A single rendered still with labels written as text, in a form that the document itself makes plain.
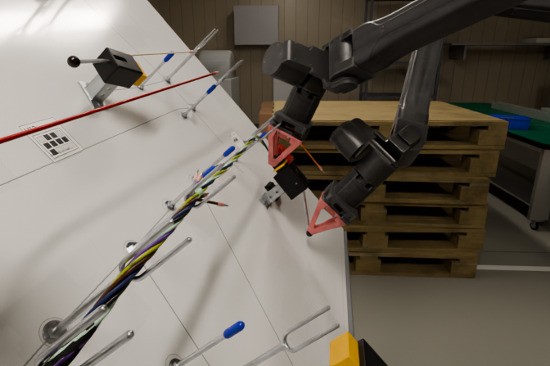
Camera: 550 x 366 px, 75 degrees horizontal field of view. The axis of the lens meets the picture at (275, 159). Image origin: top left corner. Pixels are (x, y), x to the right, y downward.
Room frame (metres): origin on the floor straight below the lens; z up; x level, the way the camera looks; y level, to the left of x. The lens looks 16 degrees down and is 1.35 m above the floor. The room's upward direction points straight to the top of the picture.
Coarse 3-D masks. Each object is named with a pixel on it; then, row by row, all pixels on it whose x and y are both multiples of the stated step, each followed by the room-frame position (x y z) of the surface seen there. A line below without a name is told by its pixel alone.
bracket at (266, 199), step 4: (272, 188) 0.68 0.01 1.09; (276, 188) 0.66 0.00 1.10; (280, 188) 0.66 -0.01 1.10; (264, 192) 0.69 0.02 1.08; (268, 192) 0.66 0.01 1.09; (272, 192) 0.66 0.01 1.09; (276, 192) 0.66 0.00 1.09; (280, 192) 0.65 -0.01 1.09; (284, 192) 0.65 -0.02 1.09; (264, 196) 0.66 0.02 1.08; (268, 196) 0.66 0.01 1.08; (272, 196) 0.66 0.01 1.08; (276, 196) 0.66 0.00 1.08; (280, 196) 0.65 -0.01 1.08; (260, 200) 0.65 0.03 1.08; (264, 200) 0.66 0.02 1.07; (268, 200) 0.66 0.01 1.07; (272, 200) 0.66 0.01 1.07; (264, 204) 0.65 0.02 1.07; (268, 204) 0.66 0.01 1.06
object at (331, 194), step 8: (352, 176) 0.62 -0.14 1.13; (336, 184) 0.64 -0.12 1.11; (344, 184) 0.62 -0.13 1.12; (352, 184) 0.61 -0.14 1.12; (360, 184) 0.61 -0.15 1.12; (328, 192) 0.61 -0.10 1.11; (336, 192) 0.62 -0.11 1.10; (344, 192) 0.61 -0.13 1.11; (352, 192) 0.61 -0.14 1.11; (360, 192) 0.61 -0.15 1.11; (368, 192) 0.61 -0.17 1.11; (328, 200) 0.59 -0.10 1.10; (336, 200) 0.59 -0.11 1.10; (344, 200) 0.61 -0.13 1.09; (352, 200) 0.61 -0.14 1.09; (360, 200) 0.61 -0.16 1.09; (344, 208) 0.59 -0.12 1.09; (352, 208) 0.61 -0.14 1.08; (352, 216) 0.58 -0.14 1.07
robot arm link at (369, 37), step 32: (416, 0) 0.52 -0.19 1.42; (448, 0) 0.48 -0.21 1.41; (480, 0) 0.45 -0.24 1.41; (512, 0) 0.45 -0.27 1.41; (352, 32) 0.59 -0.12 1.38; (384, 32) 0.54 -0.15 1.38; (416, 32) 0.51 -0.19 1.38; (448, 32) 0.51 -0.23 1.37; (352, 64) 0.56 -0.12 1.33; (384, 64) 0.56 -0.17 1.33
